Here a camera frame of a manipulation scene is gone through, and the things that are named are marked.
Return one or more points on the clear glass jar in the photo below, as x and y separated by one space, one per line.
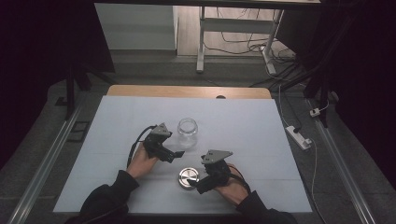
187 130

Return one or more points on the person's right hand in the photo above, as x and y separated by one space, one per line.
233 189

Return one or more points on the black curtain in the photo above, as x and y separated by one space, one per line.
37 62
364 77

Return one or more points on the aluminium floor rail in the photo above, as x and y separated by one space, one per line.
43 168
342 168

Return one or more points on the black rectangular floor frame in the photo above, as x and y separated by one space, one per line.
78 131

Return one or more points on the white wall panel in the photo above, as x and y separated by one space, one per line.
134 28

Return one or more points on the white power strip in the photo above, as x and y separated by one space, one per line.
298 137

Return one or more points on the small white adapter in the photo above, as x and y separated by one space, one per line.
315 112

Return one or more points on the person's left hand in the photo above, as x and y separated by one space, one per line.
141 165

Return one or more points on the round silver metal lid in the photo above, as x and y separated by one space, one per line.
188 178

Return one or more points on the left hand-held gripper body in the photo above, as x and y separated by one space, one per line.
157 141

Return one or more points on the white desk frame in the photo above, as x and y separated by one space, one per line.
236 25

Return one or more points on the white table cover sheet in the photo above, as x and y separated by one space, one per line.
233 124

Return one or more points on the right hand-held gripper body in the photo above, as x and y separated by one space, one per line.
216 169

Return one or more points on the black metal stand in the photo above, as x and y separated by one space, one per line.
71 93
323 93

